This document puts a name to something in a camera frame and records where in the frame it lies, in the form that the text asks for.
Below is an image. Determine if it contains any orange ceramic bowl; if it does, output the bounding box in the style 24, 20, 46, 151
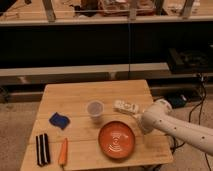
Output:
98, 121, 135, 159

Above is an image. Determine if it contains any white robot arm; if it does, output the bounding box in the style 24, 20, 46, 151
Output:
136, 99, 213, 156

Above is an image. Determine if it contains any white rectangular packet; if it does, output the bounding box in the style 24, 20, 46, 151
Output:
114, 100, 139, 115

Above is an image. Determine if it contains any clear plastic cup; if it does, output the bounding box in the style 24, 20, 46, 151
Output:
86, 100, 104, 124

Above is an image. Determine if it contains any wooden table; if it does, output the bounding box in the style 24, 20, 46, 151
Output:
20, 80, 173, 171

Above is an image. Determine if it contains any blue sponge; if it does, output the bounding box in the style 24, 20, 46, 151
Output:
49, 113, 70, 130

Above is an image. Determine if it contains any long wooden shelf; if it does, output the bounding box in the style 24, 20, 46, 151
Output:
0, 63, 169, 85

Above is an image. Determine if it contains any black box on shelf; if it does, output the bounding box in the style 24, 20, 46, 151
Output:
167, 48, 213, 74

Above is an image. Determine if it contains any orange carrot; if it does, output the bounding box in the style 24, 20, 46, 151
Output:
58, 138, 68, 166

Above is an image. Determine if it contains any black vertical cable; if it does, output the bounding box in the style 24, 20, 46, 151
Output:
127, 14, 132, 81

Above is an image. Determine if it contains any black cable on floor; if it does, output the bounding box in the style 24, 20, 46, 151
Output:
166, 74, 213, 171

